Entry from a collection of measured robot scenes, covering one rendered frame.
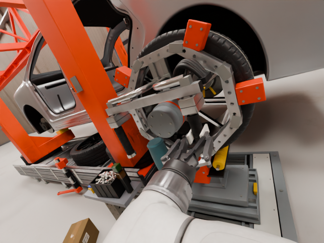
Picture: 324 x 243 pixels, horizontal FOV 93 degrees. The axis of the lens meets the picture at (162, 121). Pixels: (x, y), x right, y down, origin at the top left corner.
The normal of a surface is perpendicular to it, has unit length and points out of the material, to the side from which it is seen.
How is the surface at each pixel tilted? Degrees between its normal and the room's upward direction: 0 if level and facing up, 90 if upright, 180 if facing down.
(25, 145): 90
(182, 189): 63
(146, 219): 11
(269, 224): 0
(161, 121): 90
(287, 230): 0
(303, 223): 0
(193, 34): 90
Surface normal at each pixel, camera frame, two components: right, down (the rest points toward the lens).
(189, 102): -0.44, 0.46
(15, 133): 0.82, -0.14
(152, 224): -0.22, -0.91
